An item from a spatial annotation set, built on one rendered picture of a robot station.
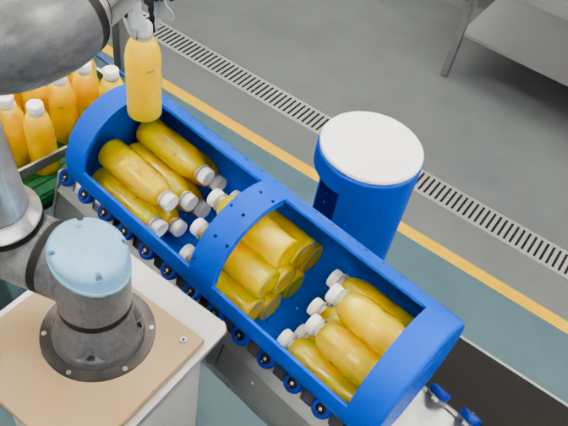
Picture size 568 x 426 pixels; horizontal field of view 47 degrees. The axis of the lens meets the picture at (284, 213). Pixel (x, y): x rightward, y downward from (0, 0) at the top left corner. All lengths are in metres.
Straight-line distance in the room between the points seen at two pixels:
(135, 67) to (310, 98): 2.31
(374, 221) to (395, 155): 0.18
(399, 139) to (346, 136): 0.15
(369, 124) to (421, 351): 0.83
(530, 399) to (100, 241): 1.85
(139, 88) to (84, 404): 0.60
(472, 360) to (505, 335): 0.35
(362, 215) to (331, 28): 2.53
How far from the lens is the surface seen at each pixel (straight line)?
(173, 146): 1.48
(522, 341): 2.85
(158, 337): 1.16
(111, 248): 0.99
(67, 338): 1.10
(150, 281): 1.24
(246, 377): 1.45
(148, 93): 1.34
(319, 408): 1.33
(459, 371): 2.47
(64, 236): 1.00
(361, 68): 3.85
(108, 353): 1.10
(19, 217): 0.99
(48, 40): 0.69
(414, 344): 1.14
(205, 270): 1.27
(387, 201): 1.70
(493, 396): 2.47
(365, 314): 1.19
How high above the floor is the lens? 2.16
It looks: 48 degrees down
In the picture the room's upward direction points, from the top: 12 degrees clockwise
